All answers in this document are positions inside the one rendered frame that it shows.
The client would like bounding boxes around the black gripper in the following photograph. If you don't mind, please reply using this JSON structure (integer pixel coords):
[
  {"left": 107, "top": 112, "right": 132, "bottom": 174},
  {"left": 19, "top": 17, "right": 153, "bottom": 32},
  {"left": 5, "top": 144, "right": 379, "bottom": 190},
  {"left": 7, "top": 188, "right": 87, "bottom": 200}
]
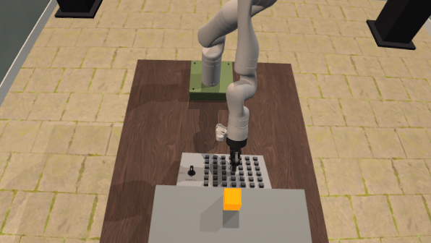
[{"left": 226, "top": 138, "right": 247, "bottom": 172}]

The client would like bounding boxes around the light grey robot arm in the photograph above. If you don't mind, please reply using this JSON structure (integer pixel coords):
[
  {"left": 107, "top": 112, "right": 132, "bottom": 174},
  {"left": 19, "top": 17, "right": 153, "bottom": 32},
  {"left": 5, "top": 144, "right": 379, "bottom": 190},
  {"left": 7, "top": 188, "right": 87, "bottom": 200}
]
[{"left": 197, "top": 0, "right": 277, "bottom": 141}]

